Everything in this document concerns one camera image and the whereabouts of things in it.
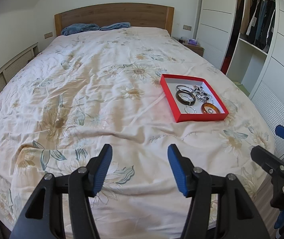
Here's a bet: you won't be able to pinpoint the hanging dark clothes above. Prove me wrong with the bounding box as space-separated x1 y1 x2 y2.
245 0 276 51

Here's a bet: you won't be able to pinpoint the amber bangle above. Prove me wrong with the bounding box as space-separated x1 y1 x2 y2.
201 103 220 114

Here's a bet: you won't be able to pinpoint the green floor mat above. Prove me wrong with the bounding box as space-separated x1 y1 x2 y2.
232 80 251 95

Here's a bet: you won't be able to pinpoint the blue pillow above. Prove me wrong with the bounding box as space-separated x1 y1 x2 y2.
61 24 100 36
100 22 132 31

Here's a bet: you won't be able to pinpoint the rhinestone bracelet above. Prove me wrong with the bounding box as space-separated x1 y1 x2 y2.
196 93 213 102

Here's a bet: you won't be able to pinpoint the thin silver bangles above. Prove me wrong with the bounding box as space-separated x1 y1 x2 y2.
176 85 193 94

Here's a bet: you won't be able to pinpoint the wooden nightstand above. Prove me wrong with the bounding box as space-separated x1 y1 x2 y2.
173 37 204 56

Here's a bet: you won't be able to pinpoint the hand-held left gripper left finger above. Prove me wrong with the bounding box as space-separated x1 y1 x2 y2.
8 144 113 239

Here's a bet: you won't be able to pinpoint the wooden headboard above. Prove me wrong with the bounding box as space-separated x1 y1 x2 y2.
54 3 175 37

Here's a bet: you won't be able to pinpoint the dark brown bangle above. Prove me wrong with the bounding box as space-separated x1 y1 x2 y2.
175 91 196 106

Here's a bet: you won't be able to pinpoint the floral bedspread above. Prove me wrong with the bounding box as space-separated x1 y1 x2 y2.
0 27 276 232

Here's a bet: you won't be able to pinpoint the white louvered radiator cover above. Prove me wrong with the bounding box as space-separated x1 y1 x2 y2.
0 42 39 107

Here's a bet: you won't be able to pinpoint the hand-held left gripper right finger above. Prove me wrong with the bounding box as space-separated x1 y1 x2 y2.
167 144 276 239

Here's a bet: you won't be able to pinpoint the red jewelry box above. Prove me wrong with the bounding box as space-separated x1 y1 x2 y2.
160 74 230 123

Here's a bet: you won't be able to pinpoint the white wardrobe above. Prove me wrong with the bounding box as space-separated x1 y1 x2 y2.
195 0 284 160

